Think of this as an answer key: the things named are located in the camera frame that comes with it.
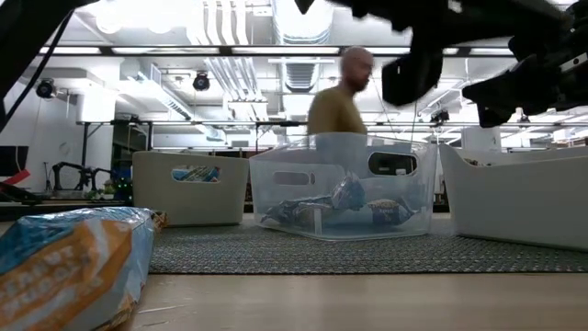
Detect person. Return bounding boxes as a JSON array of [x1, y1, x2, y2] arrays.
[[306, 45, 376, 149]]

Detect bright blue granola bar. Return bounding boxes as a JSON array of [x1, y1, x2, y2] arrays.
[[260, 196, 335, 227]]

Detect blue yellow granola bar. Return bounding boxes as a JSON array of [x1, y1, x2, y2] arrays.
[[367, 198, 417, 226]]

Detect blue orange granola bar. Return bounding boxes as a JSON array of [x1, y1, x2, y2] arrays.
[[0, 205, 167, 331]]

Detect long ceiling light bar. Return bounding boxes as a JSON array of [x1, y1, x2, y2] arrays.
[[39, 44, 518, 59]]

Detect clear plastic bin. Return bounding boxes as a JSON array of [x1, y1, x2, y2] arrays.
[[248, 132, 438, 242]]

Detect black horizontal rail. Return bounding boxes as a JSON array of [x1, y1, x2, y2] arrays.
[[75, 119, 588, 185]]

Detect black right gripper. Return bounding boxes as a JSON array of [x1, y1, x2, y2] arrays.
[[461, 13, 588, 130]]

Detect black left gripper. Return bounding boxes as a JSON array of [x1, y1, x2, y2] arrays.
[[330, 0, 573, 59]]

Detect white ceiling duct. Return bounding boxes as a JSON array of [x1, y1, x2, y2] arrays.
[[114, 73, 226, 142]]

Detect grey woven mat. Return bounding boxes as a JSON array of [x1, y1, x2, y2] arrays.
[[149, 213, 588, 276]]

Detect silver round ceiling duct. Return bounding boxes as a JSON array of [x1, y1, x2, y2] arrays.
[[270, 0, 336, 93]]

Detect frosted white plastic bin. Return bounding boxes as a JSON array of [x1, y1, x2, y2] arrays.
[[131, 150, 251, 227]]

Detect black wall monitor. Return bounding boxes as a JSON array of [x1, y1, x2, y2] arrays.
[[0, 145, 29, 178]]

